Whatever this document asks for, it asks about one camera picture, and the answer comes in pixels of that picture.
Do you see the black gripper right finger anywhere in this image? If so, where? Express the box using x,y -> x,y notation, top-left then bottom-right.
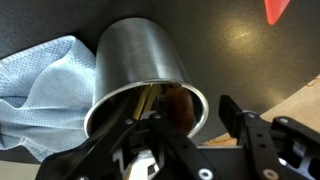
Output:
218,94 -> 320,180

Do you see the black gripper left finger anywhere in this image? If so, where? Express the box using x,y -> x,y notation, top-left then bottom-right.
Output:
34,111 -> 220,180

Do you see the dark brown wooden spoon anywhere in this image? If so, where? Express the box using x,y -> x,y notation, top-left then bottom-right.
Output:
165,87 -> 195,133

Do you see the stainless steel utensil holder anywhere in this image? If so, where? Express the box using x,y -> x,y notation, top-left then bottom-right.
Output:
83,17 -> 210,140

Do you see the light wooden spoon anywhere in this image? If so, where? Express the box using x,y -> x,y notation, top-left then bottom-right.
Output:
132,84 -> 160,121

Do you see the red silicone spatula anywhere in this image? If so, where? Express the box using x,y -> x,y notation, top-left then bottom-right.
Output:
263,0 -> 292,26

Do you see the light blue cloth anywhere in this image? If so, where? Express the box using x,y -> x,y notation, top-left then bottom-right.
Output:
0,34 -> 98,163

